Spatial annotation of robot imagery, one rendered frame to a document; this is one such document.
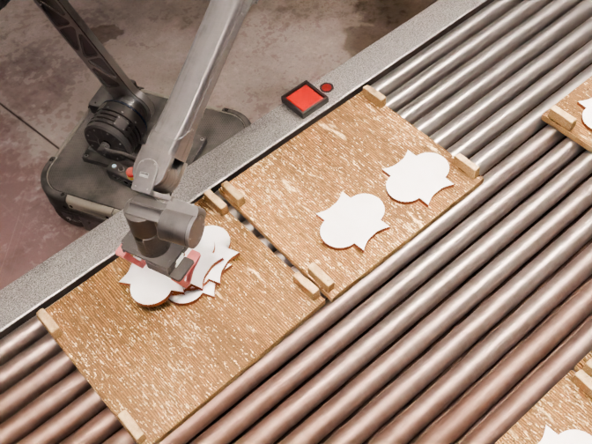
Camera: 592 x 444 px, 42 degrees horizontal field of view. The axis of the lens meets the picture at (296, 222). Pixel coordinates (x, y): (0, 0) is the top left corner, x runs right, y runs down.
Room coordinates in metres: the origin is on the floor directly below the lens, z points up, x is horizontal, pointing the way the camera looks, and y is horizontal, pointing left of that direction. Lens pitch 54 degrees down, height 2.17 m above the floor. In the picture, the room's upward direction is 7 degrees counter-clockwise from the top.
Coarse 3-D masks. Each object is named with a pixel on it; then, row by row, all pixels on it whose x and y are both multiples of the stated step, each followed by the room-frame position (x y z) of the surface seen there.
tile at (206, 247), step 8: (200, 240) 0.84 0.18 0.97; (208, 240) 0.84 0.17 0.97; (192, 248) 0.83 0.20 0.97; (200, 248) 0.82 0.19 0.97; (208, 248) 0.82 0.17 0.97; (208, 256) 0.80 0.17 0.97; (216, 256) 0.80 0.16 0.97; (200, 264) 0.79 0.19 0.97; (208, 264) 0.79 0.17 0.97; (216, 264) 0.79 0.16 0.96; (200, 272) 0.77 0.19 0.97; (208, 272) 0.77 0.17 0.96; (192, 280) 0.76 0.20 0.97; (200, 280) 0.75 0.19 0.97; (184, 288) 0.74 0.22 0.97; (200, 288) 0.74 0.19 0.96
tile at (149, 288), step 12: (132, 264) 0.80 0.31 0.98; (132, 276) 0.78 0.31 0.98; (144, 276) 0.77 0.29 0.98; (156, 276) 0.77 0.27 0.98; (132, 288) 0.75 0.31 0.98; (144, 288) 0.75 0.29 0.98; (156, 288) 0.74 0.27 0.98; (168, 288) 0.74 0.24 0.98; (180, 288) 0.74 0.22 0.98; (144, 300) 0.72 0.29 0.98; (156, 300) 0.72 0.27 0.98
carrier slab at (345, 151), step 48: (288, 144) 1.09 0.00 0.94; (336, 144) 1.07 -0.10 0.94; (384, 144) 1.05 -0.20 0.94; (432, 144) 1.04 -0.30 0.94; (240, 192) 0.97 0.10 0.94; (288, 192) 0.96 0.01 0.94; (336, 192) 0.94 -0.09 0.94; (384, 192) 0.93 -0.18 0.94; (288, 240) 0.84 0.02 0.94; (384, 240) 0.82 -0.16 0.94; (336, 288) 0.72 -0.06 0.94
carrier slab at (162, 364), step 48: (240, 240) 0.85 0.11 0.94; (96, 288) 0.79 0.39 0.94; (240, 288) 0.75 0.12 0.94; (288, 288) 0.74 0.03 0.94; (96, 336) 0.68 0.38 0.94; (144, 336) 0.67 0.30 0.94; (192, 336) 0.66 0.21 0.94; (240, 336) 0.65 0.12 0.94; (96, 384) 0.59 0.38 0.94; (144, 384) 0.58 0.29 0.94; (192, 384) 0.57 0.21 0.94; (144, 432) 0.49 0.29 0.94
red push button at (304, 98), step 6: (300, 90) 1.25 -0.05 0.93; (306, 90) 1.25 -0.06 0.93; (312, 90) 1.25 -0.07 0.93; (288, 96) 1.24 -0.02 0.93; (294, 96) 1.23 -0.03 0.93; (300, 96) 1.23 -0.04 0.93; (306, 96) 1.23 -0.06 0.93; (312, 96) 1.23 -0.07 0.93; (318, 96) 1.22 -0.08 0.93; (294, 102) 1.21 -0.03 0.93; (300, 102) 1.21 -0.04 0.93; (306, 102) 1.21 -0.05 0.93; (312, 102) 1.21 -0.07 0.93; (300, 108) 1.19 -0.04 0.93; (306, 108) 1.19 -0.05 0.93
